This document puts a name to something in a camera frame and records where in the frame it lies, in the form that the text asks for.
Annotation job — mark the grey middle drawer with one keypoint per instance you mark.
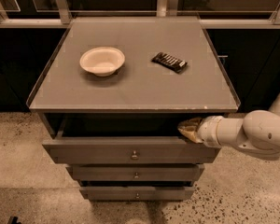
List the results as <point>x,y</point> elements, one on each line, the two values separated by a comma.
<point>167,172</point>

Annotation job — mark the metal window railing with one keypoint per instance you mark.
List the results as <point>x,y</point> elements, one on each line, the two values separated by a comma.
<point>210,14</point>

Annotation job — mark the grey bottom drawer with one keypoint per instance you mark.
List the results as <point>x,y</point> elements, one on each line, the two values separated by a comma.
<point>139,193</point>

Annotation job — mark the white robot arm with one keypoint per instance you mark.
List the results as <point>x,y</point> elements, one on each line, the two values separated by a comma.
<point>257,134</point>

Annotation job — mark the grey drawer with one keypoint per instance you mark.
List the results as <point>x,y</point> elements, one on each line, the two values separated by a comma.
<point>125,139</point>
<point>139,193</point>
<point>167,172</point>

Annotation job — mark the grey top drawer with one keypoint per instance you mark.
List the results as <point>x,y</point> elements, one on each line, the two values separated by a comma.
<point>125,139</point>

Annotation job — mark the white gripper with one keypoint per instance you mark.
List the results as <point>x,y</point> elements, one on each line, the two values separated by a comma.
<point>207,131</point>

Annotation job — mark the black snack bar wrapper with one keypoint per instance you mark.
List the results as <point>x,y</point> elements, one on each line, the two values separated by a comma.
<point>170,62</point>

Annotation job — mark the white paper bowl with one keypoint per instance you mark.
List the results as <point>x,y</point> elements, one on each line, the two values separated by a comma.
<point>102,61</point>

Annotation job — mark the grey drawer cabinet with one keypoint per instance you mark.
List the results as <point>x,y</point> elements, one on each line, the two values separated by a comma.
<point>140,86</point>

